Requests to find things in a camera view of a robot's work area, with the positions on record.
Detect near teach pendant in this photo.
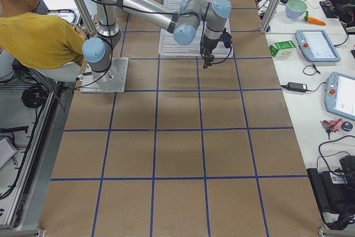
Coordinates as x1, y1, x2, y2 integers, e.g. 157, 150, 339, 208
324, 72, 354, 120

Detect toy carrot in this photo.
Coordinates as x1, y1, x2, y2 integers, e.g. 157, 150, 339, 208
304, 11, 326, 26

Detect green white carton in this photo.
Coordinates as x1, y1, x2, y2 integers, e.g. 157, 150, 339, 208
269, 41, 296, 58

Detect red key bundle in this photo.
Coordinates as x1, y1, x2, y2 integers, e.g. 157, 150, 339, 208
320, 118, 344, 140

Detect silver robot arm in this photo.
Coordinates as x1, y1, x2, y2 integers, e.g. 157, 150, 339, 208
93, 0, 232, 68

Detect black power adapter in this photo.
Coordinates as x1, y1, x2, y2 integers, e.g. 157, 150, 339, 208
287, 82, 308, 93

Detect far teach pendant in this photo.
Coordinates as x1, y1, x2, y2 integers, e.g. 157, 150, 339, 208
295, 29, 341, 63

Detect green bowl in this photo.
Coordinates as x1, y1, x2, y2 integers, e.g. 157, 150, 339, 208
285, 0, 307, 18

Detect white chair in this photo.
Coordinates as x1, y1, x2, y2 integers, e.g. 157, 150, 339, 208
0, 48, 84, 113

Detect person in yellow shirt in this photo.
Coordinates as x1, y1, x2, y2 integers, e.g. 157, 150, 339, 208
1, 0, 87, 69

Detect clear plastic box lid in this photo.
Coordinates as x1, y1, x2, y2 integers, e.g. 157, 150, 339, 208
159, 0, 232, 59

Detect teach pendant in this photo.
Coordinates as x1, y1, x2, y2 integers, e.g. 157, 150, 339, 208
295, 29, 341, 63
324, 72, 354, 120

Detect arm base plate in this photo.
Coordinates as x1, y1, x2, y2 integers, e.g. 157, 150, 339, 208
79, 57, 129, 93

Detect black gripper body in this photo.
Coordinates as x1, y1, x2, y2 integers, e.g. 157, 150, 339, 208
200, 28, 232, 69

